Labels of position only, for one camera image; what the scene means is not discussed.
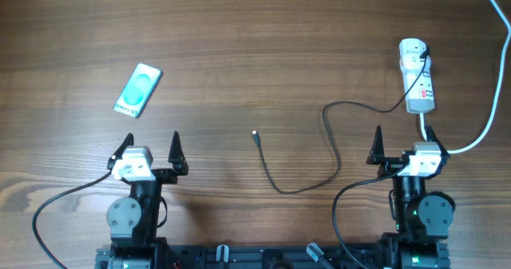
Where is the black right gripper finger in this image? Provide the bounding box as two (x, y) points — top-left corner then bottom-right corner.
(424, 125), (450, 167)
(366, 125), (386, 165)

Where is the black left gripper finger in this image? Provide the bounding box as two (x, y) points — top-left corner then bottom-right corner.
(168, 131), (188, 169)
(107, 133), (134, 170)

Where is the black USB charging cable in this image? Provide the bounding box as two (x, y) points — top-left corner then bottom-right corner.
(252, 46), (431, 195)

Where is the teal Galaxy smartphone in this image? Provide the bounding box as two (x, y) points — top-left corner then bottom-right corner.
(113, 63), (163, 118)

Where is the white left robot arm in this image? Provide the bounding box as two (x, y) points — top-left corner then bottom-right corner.
(95, 132), (188, 268)

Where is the white power strip socket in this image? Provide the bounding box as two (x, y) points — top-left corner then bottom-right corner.
(399, 38), (434, 114)

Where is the white power strip cord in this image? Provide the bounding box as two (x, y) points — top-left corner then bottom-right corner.
(418, 0), (511, 155)

